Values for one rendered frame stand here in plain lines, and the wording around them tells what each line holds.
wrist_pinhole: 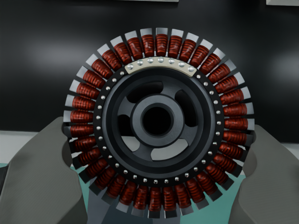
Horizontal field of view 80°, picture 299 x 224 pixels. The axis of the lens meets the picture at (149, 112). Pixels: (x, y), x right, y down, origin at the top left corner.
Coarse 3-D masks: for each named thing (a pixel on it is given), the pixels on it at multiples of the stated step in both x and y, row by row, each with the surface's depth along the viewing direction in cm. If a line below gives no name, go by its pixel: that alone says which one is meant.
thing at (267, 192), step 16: (256, 128) 11; (256, 144) 9; (272, 144) 9; (256, 160) 8; (272, 160) 8; (288, 160) 8; (256, 176) 7; (272, 176) 7; (288, 176) 7; (240, 192) 7; (256, 192) 7; (272, 192) 7; (288, 192) 7; (240, 208) 6; (256, 208) 6; (272, 208) 6; (288, 208) 6
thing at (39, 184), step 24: (24, 144) 9; (48, 144) 9; (24, 168) 7; (48, 168) 7; (24, 192) 6; (48, 192) 6; (72, 192) 6; (0, 216) 6; (24, 216) 6; (48, 216) 6; (72, 216) 6
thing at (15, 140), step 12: (0, 132) 21; (12, 132) 21; (24, 132) 21; (36, 132) 21; (0, 144) 21; (12, 144) 21; (132, 144) 21; (180, 144) 21; (288, 144) 21; (0, 156) 21; (12, 156) 21; (72, 156) 21; (156, 156) 21; (168, 156) 21
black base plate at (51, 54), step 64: (0, 0) 20; (64, 0) 19; (128, 0) 19; (192, 0) 19; (256, 0) 19; (0, 64) 19; (64, 64) 19; (256, 64) 19; (0, 128) 19; (128, 128) 19
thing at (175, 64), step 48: (144, 48) 10; (192, 48) 10; (96, 96) 10; (144, 96) 12; (192, 96) 12; (240, 96) 10; (96, 144) 10; (144, 144) 12; (192, 144) 12; (240, 144) 10; (96, 192) 10; (144, 192) 10; (192, 192) 10
